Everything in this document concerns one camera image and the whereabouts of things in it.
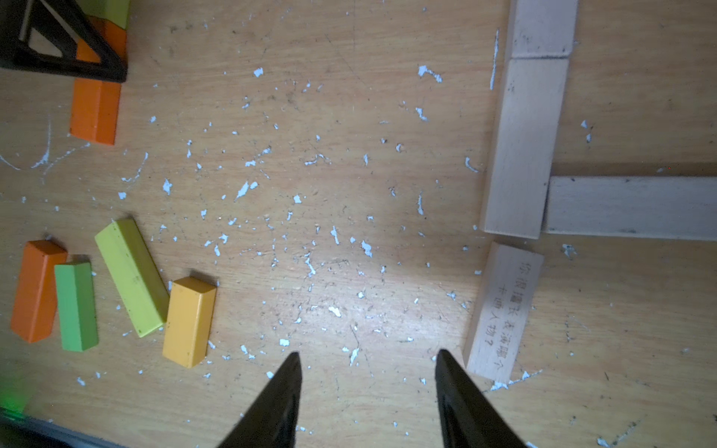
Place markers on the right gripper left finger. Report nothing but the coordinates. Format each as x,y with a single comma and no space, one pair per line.
272,419

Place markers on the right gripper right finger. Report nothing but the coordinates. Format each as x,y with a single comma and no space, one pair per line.
467,418

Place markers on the long light green block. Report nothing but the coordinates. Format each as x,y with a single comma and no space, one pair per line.
76,306

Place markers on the natural wood block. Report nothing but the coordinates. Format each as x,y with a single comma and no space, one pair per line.
673,208
540,29
523,145
501,310

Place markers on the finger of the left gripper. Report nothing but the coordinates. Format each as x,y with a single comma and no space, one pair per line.
84,53

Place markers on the small yellow block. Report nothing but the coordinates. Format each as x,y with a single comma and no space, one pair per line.
188,325

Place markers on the orange block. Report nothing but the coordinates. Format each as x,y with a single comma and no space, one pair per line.
35,303
95,103

